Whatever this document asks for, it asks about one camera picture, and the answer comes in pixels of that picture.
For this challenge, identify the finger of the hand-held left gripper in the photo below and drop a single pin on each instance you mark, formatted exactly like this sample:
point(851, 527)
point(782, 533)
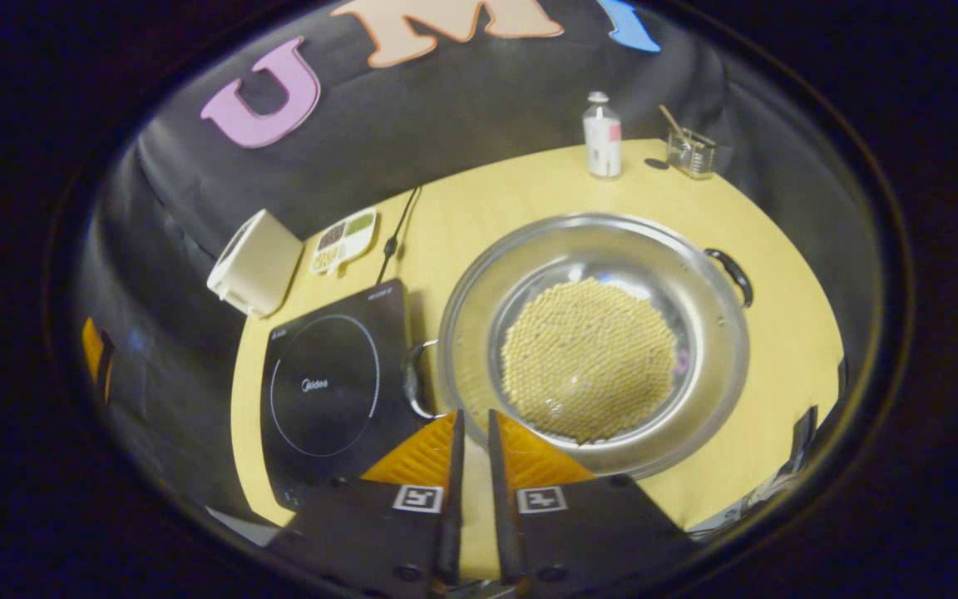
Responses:
point(93, 353)

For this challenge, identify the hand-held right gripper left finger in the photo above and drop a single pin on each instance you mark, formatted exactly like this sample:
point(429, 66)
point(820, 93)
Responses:
point(451, 499)

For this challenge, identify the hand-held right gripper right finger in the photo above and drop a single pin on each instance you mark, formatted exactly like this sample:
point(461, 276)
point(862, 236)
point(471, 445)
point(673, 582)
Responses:
point(502, 499)

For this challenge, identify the black induction cooktop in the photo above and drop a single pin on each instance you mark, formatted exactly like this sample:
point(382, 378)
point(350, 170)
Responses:
point(329, 391)

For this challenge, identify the stainless steel pot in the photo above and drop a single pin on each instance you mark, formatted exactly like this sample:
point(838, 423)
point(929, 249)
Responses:
point(479, 333)

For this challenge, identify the pile of yellow soybeans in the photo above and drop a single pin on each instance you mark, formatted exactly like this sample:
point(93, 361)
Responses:
point(589, 362)

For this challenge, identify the white toaster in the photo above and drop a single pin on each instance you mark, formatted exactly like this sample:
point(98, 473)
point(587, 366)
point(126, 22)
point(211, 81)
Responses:
point(256, 264)

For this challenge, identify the white divided bean dish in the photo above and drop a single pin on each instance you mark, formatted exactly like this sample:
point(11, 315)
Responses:
point(346, 241)

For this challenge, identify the small black cap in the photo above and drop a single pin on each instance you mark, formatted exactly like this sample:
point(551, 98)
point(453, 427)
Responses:
point(656, 164)

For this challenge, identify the small white bottle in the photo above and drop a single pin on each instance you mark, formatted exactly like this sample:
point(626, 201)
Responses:
point(603, 137)

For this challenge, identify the small glass container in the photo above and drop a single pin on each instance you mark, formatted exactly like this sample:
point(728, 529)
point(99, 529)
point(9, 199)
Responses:
point(693, 155)

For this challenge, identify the thin wooden stick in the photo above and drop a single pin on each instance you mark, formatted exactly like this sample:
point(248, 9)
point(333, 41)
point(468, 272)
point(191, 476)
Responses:
point(672, 119)

